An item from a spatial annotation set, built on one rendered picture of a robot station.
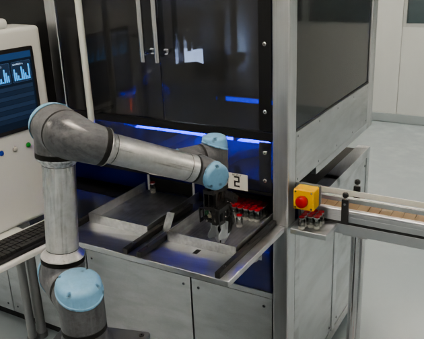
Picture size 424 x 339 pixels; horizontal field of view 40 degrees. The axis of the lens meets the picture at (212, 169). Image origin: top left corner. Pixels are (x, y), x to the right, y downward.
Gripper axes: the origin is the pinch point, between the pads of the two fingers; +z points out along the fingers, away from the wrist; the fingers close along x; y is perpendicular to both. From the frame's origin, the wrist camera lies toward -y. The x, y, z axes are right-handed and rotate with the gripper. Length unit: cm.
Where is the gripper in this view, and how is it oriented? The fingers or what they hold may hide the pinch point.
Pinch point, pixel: (221, 240)
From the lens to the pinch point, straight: 186.0
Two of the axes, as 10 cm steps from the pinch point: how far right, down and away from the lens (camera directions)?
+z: 0.4, 9.4, 3.4
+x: 8.6, 1.4, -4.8
